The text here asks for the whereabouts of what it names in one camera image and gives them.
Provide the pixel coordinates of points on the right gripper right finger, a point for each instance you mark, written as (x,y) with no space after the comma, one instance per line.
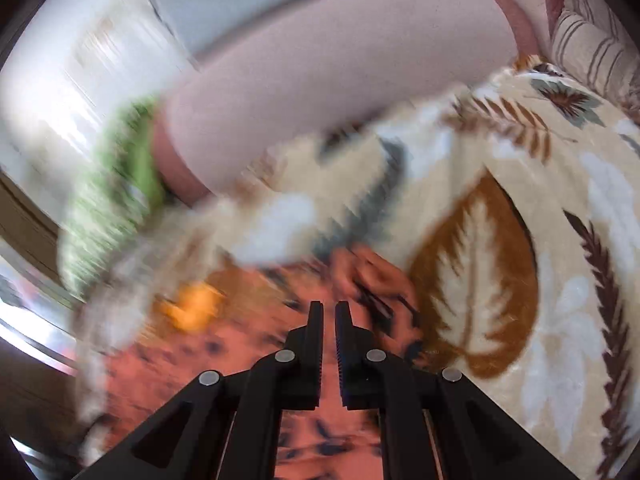
(434,426)

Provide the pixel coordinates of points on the orange floral garment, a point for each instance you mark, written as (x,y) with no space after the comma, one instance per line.
(236,317)

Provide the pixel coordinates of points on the striped cushion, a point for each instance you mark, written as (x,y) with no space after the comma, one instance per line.
(590,43)

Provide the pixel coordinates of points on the green checkered folded quilt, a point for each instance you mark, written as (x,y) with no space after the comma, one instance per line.
(113,197)

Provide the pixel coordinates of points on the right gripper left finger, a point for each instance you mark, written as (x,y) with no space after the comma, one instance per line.
(224,426)

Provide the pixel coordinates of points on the stained glass door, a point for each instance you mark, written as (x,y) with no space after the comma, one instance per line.
(37,344)

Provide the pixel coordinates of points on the leaf pattern blanket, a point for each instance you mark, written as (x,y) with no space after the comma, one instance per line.
(499,223)

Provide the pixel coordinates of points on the pink bolster pillow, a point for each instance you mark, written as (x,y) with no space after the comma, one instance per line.
(313,65)

